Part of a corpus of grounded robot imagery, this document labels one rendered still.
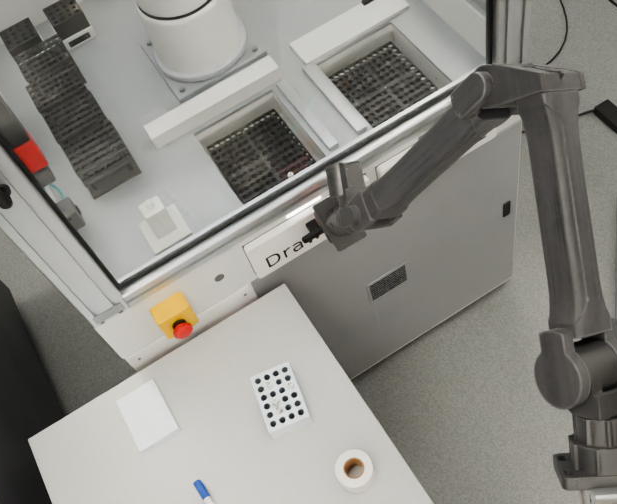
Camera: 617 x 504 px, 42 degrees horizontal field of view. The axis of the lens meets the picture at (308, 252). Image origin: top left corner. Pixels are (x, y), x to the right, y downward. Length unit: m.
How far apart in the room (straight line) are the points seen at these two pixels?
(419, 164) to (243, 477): 0.70
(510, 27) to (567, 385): 0.81
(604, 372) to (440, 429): 1.34
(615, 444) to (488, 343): 1.42
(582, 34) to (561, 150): 2.18
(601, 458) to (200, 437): 0.84
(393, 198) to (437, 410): 1.18
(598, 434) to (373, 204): 0.52
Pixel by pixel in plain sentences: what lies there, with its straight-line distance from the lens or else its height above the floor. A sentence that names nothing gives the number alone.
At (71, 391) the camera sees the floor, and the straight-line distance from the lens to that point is 2.70.
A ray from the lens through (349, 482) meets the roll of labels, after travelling 1.49.
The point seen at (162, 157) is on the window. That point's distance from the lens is 1.36.
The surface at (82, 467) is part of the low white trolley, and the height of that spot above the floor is 0.76.
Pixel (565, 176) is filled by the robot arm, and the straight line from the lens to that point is 1.03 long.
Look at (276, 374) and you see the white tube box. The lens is 1.61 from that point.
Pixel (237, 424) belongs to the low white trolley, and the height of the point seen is 0.76.
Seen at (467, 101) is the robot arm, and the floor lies 1.41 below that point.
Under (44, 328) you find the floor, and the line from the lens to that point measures 2.85.
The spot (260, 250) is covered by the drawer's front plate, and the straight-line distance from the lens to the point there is 1.60.
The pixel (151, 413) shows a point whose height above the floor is 0.78.
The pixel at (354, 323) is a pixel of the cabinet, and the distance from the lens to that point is 2.09.
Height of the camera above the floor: 2.23
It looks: 57 degrees down
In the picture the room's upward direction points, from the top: 20 degrees counter-clockwise
